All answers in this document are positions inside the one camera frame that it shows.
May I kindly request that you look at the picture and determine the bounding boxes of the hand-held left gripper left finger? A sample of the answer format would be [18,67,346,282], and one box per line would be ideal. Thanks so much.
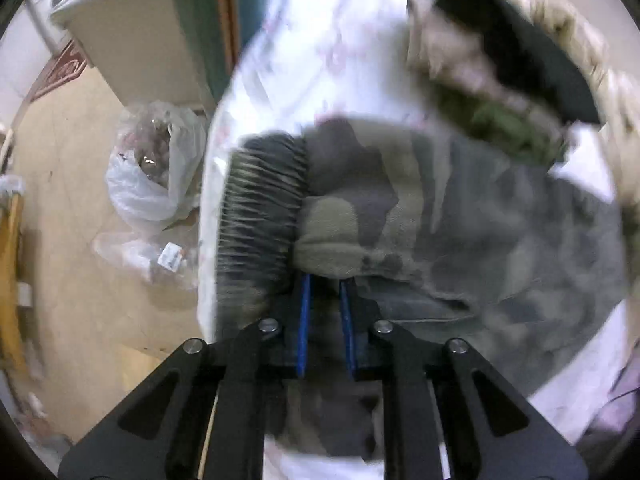
[57,275,313,480]

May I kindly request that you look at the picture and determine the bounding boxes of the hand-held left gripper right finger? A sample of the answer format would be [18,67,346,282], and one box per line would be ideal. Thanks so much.
[340,280,588,480]

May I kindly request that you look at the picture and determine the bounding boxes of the grey camouflage pants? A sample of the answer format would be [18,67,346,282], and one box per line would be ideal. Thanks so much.
[215,117,628,461]

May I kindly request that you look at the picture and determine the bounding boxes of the olive green pants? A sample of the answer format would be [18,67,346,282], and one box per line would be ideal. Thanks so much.
[434,85,572,167]

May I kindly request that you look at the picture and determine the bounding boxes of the dark camouflage pants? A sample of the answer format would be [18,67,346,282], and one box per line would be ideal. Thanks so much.
[432,0,603,125]

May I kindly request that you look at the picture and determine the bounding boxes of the crumpled plastic bag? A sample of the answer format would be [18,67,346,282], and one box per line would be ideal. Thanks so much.
[92,232,201,292]

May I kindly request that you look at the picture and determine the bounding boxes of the clear plastic trash bag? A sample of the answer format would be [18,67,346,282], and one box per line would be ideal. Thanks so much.
[105,101,208,235]

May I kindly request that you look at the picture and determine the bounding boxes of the bed with floral sheet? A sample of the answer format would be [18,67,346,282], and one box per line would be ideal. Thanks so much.
[197,0,632,480]

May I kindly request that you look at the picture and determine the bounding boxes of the yellow wooden stool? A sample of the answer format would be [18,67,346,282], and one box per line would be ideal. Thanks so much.
[0,192,27,373]

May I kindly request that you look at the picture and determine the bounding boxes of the white cabinet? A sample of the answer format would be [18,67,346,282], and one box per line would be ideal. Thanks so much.
[50,0,216,111]

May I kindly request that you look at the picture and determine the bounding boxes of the red patterned rug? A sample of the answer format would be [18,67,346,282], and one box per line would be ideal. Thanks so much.
[27,40,89,104]

